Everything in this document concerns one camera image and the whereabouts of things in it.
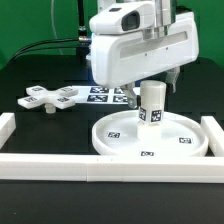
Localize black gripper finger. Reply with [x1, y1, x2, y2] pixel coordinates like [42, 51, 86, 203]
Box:
[121, 83, 137, 109]
[165, 67, 180, 94]

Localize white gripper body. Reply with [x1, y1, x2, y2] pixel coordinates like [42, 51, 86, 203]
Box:
[90, 1, 199, 88]

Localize white round table top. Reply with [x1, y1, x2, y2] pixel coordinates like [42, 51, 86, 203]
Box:
[92, 110, 208, 158]

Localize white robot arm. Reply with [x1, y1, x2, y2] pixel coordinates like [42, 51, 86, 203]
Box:
[90, 0, 199, 108]

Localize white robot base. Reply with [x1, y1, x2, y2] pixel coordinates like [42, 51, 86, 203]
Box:
[85, 0, 118, 61]

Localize white marker sheet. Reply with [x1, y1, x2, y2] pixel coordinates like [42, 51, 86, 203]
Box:
[73, 86, 128, 104]

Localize black vertical pole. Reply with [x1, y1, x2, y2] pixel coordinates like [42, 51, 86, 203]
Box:
[77, 0, 87, 41]

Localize white cross-shaped table base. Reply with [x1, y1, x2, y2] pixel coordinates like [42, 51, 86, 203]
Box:
[17, 86, 78, 114]

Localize black cables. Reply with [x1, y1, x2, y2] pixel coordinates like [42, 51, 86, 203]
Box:
[6, 37, 93, 66]

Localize white U-shaped fence frame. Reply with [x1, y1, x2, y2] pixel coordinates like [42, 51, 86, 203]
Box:
[0, 113, 224, 183]

